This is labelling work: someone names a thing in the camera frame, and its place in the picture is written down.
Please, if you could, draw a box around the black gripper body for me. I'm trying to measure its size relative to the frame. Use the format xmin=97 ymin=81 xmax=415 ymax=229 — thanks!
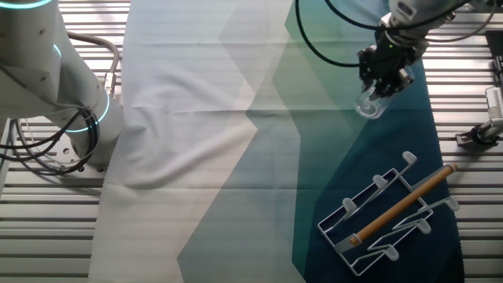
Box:
xmin=369 ymin=39 xmax=424 ymax=80

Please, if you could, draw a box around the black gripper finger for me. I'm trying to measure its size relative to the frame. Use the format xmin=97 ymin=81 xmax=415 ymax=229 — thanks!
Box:
xmin=358 ymin=46 xmax=379 ymax=94
xmin=373 ymin=68 xmax=415 ymax=100

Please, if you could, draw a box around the clear plastic cup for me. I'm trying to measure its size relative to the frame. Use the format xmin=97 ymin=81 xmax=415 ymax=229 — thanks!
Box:
xmin=353 ymin=64 xmax=417 ymax=120

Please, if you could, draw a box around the black clamp tool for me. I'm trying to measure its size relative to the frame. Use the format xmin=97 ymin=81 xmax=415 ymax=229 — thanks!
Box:
xmin=455 ymin=119 xmax=503 ymax=149

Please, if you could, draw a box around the teal white gradient tablecloth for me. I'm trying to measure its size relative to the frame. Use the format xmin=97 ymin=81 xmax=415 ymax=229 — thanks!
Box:
xmin=88 ymin=0 xmax=467 ymax=283

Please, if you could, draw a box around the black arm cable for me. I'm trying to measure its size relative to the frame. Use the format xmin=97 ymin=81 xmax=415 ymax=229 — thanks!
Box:
xmin=294 ymin=0 xmax=362 ymax=68

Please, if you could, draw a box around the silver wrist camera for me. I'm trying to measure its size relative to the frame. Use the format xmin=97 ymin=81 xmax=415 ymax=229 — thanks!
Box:
xmin=387 ymin=0 xmax=457 ymax=29

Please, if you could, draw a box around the black cable with plug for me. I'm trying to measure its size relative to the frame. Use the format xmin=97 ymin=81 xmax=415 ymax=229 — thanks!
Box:
xmin=324 ymin=0 xmax=471 ymax=31

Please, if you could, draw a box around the black bracket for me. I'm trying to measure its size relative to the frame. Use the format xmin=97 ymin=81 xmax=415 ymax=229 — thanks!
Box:
xmin=485 ymin=30 xmax=503 ymax=86

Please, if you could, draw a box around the silver exterior camera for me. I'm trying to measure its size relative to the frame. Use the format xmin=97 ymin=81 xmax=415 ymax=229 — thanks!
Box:
xmin=485 ymin=86 xmax=503 ymax=120

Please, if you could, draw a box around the white wire cup rack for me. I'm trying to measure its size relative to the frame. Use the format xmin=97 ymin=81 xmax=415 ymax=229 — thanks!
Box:
xmin=317 ymin=150 xmax=460 ymax=277

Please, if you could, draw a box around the grey conduit hose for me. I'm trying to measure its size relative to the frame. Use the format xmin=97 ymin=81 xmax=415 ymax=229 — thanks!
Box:
xmin=66 ymin=31 xmax=121 ymax=97

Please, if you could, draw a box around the black base cable bundle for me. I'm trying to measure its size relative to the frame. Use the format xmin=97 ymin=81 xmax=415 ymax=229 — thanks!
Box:
xmin=0 ymin=108 xmax=101 ymax=177

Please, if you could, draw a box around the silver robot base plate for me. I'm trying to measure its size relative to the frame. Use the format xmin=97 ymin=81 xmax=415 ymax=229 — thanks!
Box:
xmin=54 ymin=133 xmax=109 ymax=174

